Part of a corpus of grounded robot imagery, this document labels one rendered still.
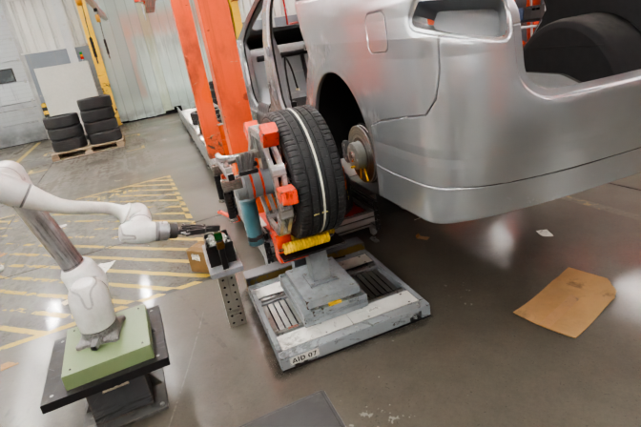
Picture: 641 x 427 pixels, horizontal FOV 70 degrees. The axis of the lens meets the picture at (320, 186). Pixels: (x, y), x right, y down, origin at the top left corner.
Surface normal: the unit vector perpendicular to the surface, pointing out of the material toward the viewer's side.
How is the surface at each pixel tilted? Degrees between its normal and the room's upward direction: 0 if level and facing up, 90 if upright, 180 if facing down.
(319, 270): 90
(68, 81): 90
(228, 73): 90
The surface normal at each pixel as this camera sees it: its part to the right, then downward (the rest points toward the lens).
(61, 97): 0.40, 0.22
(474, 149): -0.29, 0.48
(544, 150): 0.22, 0.53
